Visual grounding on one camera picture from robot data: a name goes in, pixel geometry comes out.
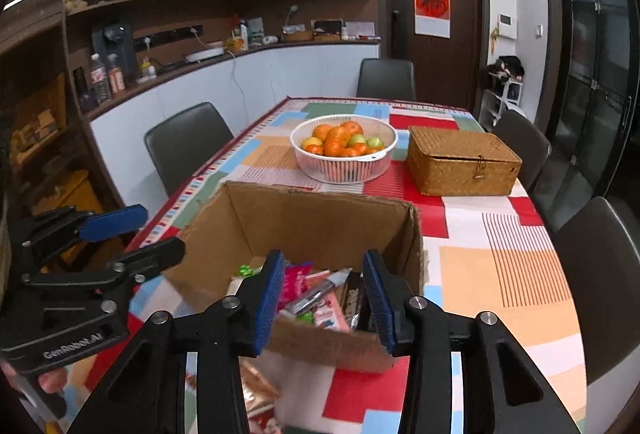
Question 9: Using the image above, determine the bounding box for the cardboard box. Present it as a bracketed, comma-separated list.
[162, 180, 426, 375]

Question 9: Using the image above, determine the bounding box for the pink snack packet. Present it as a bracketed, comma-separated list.
[278, 263, 312, 310]

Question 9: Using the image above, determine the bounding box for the person's left hand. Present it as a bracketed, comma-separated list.
[1, 362, 68, 394]

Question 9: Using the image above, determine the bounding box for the green wrapped candy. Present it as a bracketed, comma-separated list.
[238, 265, 262, 278]

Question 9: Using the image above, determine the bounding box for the colourful patchwork tablecloth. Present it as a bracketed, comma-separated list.
[140, 98, 587, 433]

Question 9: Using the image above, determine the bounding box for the dark chair left side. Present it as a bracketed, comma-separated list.
[144, 102, 233, 195]

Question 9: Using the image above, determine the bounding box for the dark chair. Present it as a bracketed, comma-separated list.
[492, 110, 552, 192]
[144, 102, 233, 195]
[552, 197, 639, 383]

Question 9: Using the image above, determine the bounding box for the beige snack packet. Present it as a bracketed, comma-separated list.
[240, 358, 282, 434]

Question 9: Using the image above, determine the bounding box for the woven wicker box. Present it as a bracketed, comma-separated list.
[406, 126, 522, 197]

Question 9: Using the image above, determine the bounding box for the white fruit basket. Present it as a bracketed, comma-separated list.
[290, 114, 399, 185]

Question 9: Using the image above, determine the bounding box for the white curved counter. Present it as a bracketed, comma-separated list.
[90, 42, 380, 214]

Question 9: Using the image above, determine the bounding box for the dark chair right near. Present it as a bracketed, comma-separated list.
[552, 197, 639, 383]

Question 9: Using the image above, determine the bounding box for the dark chair right far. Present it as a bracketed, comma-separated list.
[492, 110, 552, 192]

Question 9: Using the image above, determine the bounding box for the white shoe rack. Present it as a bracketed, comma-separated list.
[478, 73, 526, 131]

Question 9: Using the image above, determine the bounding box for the dark chair far end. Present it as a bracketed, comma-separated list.
[357, 59, 416, 101]

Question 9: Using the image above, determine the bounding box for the brown entrance door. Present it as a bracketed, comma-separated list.
[378, 0, 490, 112]

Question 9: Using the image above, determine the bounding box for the red fu poster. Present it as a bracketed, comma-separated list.
[413, 0, 451, 38]

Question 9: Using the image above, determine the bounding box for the black glass cabinet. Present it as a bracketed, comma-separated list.
[534, 0, 639, 231]

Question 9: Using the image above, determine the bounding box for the white wall intercom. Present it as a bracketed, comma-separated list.
[497, 13, 518, 40]

